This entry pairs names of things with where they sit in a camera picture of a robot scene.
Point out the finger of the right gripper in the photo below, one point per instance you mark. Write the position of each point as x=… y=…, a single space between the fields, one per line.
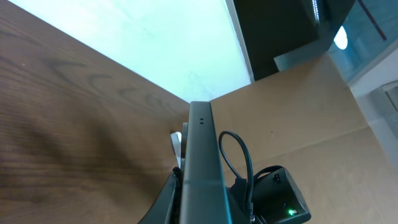
x=166 y=208

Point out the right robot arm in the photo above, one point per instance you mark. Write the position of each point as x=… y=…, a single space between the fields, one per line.
x=276 y=198

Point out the Galaxy S25 Ultra smartphone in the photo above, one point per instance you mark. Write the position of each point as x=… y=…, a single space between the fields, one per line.
x=204 y=198

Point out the white power strip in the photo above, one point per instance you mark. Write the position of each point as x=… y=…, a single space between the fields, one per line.
x=176 y=139

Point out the brown cardboard sheet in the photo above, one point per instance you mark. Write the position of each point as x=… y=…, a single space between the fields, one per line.
x=307 y=120

